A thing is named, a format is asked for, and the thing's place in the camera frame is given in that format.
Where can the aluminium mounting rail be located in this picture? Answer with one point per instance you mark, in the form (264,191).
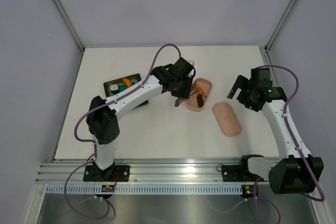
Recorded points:
(147,171)

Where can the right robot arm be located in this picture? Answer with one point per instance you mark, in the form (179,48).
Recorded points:
(297,171)

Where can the right frame post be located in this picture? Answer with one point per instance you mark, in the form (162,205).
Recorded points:
(280,25)

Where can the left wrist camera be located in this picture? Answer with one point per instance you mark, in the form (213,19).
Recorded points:
(191,62)

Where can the white slotted cable duct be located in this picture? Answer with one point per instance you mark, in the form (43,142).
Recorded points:
(147,189)

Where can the pink lunch box lid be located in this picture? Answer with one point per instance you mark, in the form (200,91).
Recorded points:
(227,119)

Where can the black teal food tray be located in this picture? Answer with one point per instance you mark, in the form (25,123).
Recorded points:
(135,78)

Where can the left frame post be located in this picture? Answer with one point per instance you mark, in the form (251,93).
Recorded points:
(69,25)

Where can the pink lunch box base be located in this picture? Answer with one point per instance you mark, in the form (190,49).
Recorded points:
(191,103)

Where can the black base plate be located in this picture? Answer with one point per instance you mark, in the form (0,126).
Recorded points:
(231,172)
(120,173)

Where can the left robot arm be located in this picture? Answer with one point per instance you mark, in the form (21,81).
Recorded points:
(103,121)

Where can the metal tongs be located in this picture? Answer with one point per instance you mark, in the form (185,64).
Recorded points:
(179,101)

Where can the orange chicken drumstick toy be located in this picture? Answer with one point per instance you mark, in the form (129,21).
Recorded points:
(200,90)

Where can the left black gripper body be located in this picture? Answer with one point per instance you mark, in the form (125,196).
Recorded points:
(182,89)

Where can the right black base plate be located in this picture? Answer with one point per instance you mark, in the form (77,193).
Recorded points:
(231,172)

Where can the frame post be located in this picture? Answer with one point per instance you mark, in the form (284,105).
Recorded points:
(69,25)
(280,25)

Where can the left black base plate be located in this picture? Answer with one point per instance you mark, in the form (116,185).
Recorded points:
(120,173)

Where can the brown sea cucumber toy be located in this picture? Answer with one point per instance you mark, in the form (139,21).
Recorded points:
(200,100)

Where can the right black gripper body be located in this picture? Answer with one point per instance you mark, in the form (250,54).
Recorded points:
(245,96)

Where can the white rice ball toy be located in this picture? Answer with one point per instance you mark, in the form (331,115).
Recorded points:
(114,87)

